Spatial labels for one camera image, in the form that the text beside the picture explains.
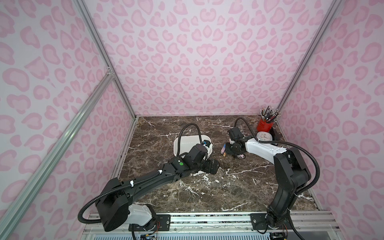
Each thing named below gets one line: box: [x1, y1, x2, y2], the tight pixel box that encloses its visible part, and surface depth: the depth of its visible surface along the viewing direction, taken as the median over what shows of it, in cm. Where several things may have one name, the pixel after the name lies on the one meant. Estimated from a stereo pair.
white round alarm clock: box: [256, 131, 273, 141], surface depth 106 cm
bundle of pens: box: [260, 106, 281, 123], surface depth 100 cm
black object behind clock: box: [269, 127, 282, 141], surface depth 106 cm
